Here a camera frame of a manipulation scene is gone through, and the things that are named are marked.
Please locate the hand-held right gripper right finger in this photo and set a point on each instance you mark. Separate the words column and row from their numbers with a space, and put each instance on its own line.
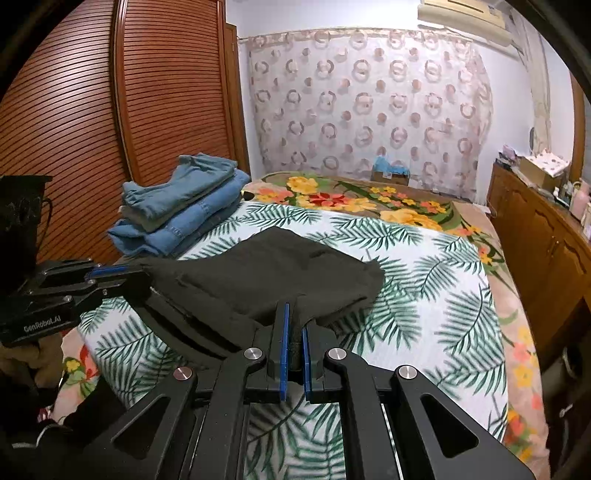
column 308, row 369

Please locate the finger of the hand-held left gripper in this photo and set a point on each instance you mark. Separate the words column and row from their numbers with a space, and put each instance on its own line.
column 115, row 290
column 113, row 273

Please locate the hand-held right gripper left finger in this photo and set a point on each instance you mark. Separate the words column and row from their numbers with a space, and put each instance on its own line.
column 285, row 355

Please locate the black pants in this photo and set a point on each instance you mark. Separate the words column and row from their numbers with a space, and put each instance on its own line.
column 277, row 267

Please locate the grey folded pants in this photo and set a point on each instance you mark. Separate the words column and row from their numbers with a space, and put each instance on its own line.
column 150, row 222

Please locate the person's left hand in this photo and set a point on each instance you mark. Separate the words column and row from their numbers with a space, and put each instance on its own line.
column 44, row 362

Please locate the blue denim folded jeans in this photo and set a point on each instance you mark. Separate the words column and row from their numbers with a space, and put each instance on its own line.
column 194, row 226

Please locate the light blue folded jeans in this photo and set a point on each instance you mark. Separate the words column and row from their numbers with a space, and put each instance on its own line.
column 184, row 184

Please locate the palm leaf print blanket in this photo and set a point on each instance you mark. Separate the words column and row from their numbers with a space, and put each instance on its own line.
column 415, row 286

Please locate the floral blanket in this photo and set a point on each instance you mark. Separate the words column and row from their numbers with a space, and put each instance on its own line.
column 346, row 198

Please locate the wooden louvred wardrobe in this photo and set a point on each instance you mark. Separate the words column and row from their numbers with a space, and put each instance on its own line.
column 138, row 92

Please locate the small cardboard box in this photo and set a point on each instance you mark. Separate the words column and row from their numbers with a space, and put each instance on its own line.
column 388, row 179

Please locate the blue cloth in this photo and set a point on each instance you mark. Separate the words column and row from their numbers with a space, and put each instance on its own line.
column 390, row 165

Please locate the circle print curtain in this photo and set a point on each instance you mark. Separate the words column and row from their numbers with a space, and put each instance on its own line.
column 369, row 101

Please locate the wooden cabinet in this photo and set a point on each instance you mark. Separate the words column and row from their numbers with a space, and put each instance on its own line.
column 545, row 240

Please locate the open cardboard box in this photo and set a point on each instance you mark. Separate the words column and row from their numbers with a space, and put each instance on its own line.
column 540, row 180

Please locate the polka dot box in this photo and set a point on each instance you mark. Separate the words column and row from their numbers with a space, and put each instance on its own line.
column 547, row 162

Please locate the pink bottle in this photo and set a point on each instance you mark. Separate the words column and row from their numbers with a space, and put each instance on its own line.
column 581, row 198

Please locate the white wrapped air conditioner pipe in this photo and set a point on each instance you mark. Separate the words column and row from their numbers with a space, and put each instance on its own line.
column 538, row 83

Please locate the beige air conditioner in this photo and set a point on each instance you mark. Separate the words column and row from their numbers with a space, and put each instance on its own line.
column 461, row 18

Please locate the wooden window frame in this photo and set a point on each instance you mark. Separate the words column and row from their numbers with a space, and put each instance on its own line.
column 578, row 129

